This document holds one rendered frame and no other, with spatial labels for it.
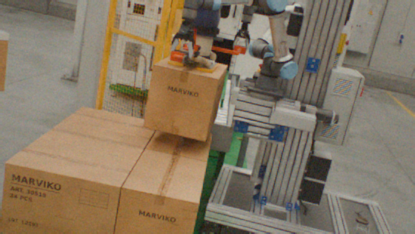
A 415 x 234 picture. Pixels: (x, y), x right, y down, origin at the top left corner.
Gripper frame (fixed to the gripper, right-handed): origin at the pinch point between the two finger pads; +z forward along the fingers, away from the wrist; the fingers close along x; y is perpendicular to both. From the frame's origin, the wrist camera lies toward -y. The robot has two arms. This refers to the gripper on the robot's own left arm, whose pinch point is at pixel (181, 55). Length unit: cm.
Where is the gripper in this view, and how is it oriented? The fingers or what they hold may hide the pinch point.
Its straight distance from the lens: 244.8
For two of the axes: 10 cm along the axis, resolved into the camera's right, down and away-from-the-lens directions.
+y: 1.3, -2.5, 9.6
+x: -9.7, -2.2, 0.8
